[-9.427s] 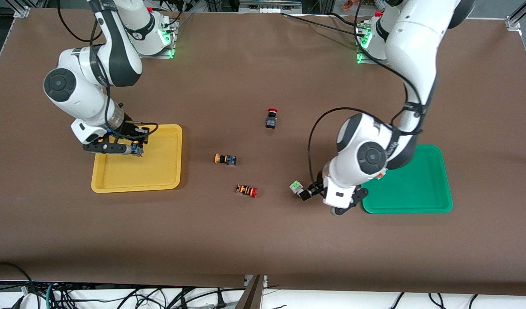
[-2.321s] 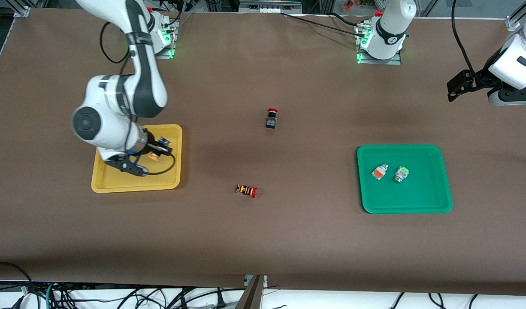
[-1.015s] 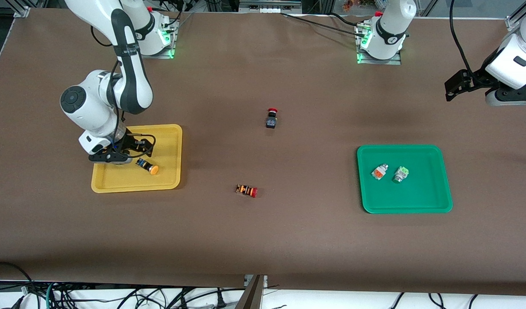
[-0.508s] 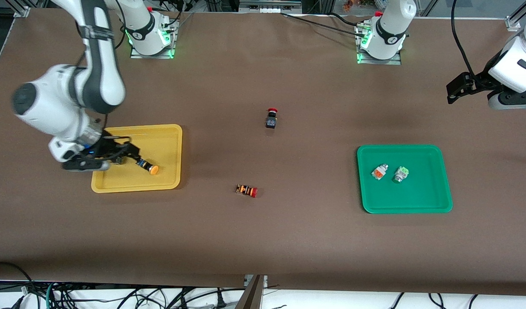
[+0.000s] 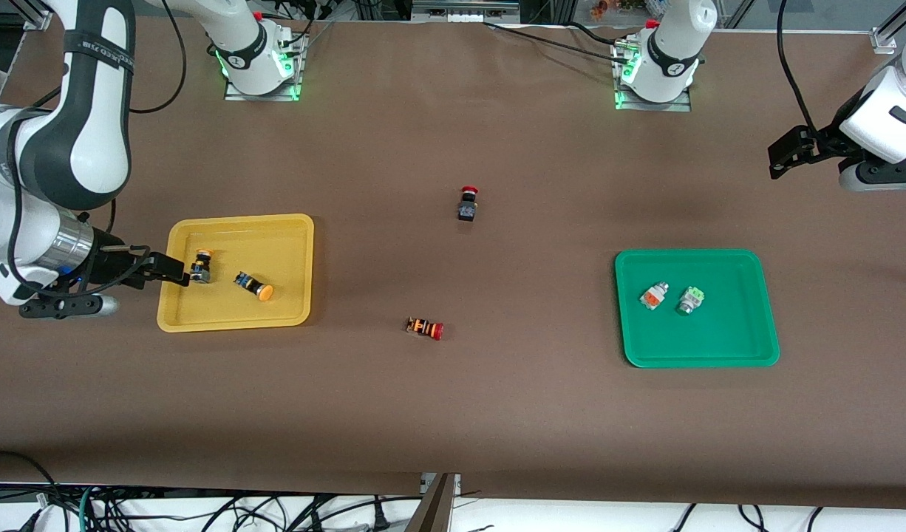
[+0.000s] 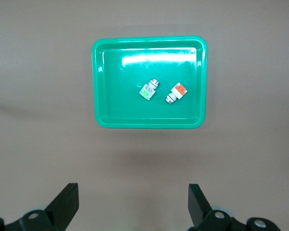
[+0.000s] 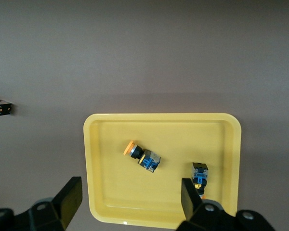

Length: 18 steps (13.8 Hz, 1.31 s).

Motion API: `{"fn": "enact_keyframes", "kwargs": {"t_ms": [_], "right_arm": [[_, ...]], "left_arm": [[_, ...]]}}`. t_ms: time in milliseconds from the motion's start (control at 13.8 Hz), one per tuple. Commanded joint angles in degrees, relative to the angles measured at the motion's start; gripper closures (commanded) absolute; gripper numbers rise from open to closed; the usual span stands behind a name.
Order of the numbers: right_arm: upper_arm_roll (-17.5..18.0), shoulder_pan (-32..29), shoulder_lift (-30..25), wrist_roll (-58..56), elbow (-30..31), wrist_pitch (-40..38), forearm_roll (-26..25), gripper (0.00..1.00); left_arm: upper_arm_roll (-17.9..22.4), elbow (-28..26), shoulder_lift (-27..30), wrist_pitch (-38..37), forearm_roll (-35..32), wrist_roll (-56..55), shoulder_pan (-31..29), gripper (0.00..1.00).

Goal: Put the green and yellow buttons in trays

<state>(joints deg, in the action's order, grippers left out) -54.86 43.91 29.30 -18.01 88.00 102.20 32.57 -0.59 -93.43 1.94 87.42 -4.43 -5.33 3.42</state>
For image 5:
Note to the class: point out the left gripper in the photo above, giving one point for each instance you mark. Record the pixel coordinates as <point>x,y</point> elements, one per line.
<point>824,143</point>

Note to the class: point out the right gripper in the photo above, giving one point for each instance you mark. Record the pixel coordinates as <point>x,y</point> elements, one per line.
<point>111,264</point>

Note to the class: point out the yellow push button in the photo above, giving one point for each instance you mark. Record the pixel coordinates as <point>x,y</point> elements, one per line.
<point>255,287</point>
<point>201,267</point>

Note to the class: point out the white switch green face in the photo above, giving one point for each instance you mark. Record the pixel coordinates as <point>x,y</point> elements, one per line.
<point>691,299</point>

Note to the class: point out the white switch orange face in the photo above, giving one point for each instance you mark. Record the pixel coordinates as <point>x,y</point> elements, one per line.
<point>652,297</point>

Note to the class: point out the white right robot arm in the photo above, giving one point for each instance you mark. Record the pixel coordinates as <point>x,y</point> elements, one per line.
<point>76,148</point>

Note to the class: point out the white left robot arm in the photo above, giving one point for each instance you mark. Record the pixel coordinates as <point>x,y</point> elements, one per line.
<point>675,52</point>

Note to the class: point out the yellow plastic tray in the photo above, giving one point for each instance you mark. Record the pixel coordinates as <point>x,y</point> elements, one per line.
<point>276,244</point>

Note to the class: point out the green plastic tray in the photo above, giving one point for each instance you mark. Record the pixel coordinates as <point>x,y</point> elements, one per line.
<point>734,332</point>

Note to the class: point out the red button orange body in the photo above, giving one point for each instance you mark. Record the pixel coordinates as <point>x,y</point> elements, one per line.
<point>423,328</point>

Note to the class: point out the red button black body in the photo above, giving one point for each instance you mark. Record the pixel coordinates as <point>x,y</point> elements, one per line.
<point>467,210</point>

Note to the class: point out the grey power strip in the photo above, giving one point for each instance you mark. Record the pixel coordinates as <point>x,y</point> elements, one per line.
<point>464,9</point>

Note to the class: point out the brown table leg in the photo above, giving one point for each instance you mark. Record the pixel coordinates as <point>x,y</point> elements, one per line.
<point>434,513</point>

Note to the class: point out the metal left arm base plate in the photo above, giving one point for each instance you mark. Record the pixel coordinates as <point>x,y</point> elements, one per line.
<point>660,107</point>

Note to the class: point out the aluminium table corner bracket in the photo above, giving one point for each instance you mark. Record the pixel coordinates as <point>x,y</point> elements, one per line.
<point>883,41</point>
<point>35,20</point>

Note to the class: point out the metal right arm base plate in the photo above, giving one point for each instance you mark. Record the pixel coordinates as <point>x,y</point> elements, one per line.
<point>239,94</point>

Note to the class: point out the grey metal bracket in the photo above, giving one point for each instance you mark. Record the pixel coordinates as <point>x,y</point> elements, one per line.
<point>453,482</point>

